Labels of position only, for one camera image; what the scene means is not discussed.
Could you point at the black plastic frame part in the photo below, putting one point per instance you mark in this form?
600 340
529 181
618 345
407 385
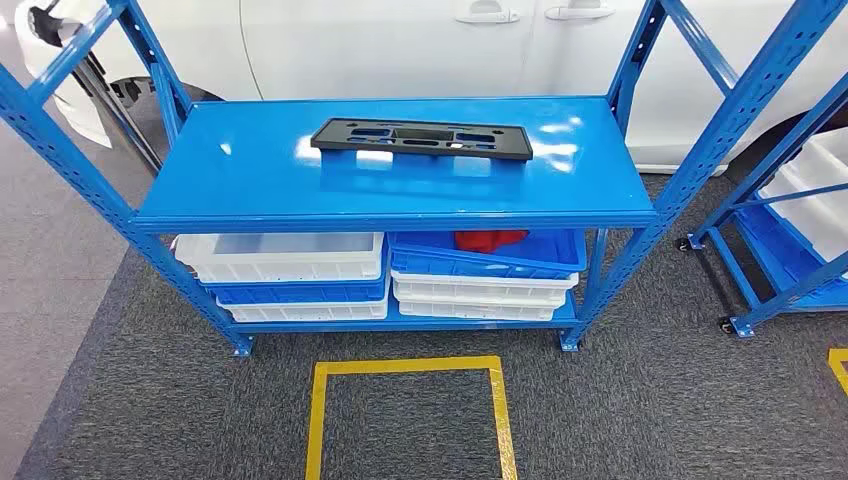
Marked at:
331 136

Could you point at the red part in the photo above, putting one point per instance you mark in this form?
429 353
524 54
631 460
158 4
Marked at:
487 240

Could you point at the blue metal shelf rack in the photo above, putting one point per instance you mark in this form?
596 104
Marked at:
265 172

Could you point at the blue wheeled shelf rack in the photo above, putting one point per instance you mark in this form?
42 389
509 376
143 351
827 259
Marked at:
795 291

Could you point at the white car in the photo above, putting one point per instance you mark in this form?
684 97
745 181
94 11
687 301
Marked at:
364 46

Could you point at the yellow floor tape square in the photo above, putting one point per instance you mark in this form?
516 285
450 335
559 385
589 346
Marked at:
840 368
318 424

